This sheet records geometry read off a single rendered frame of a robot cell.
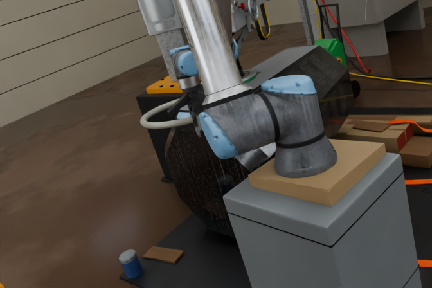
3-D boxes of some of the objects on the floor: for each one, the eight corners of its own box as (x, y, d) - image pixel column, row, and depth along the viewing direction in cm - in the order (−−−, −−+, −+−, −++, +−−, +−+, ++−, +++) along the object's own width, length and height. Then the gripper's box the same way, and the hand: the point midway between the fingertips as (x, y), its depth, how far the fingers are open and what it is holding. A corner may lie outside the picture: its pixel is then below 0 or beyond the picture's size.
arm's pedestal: (454, 353, 162) (425, 147, 133) (386, 474, 134) (332, 245, 105) (335, 301, 200) (294, 132, 171) (264, 387, 172) (199, 200, 143)
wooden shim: (143, 258, 271) (142, 256, 271) (153, 247, 279) (152, 245, 278) (175, 263, 257) (174, 261, 257) (184, 252, 265) (184, 250, 264)
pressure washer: (333, 91, 444) (315, 5, 415) (362, 94, 415) (345, 2, 386) (308, 105, 428) (288, 17, 399) (337, 110, 399) (317, 14, 370)
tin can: (128, 281, 255) (119, 263, 250) (125, 271, 264) (117, 254, 259) (144, 273, 257) (136, 255, 253) (141, 264, 266) (134, 246, 262)
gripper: (203, 86, 180) (216, 134, 186) (200, 81, 192) (212, 126, 198) (182, 92, 180) (196, 140, 186) (180, 86, 192) (193, 132, 198)
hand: (197, 132), depth 192 cm, fingers closed on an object, 5 cm apart
